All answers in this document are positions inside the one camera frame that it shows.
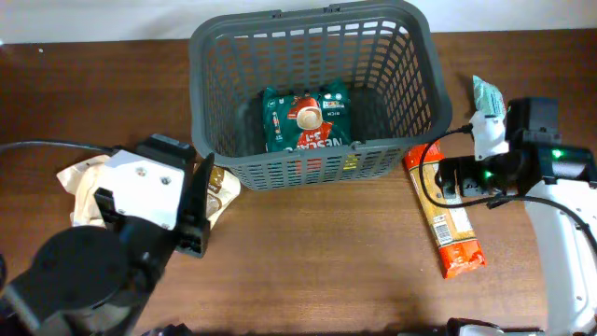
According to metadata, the light green wipes packet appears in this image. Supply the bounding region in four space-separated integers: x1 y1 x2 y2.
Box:
472 76 507 117

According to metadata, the brown-top cookie bag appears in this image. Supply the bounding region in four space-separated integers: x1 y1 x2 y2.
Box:
187 165 242 230

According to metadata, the orange spaghetti packet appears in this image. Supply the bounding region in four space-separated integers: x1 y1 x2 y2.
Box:
403 145 486 279

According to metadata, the beige snack bag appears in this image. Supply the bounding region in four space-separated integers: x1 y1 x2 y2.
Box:
56 155 110 228

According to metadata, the green Nescafe coffee bag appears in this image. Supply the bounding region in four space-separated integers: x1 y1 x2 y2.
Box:
262 80 353 152

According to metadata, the grey plastic basket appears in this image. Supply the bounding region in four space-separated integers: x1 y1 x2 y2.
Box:
188 1 452 190

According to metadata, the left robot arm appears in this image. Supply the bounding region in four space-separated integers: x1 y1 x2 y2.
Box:
1 134 215 335

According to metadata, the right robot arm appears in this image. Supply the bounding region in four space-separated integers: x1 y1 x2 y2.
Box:
435 97 596 335

